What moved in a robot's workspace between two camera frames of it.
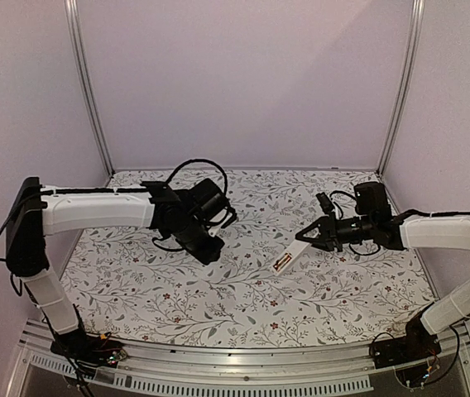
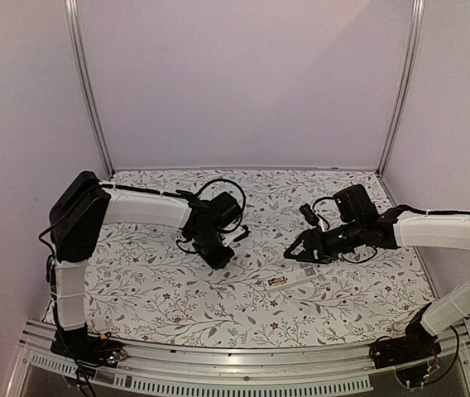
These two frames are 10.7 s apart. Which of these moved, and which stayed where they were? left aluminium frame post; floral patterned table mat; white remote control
Moved: white remote control
Stayed: floral patterned table mat; left aluminium frame post
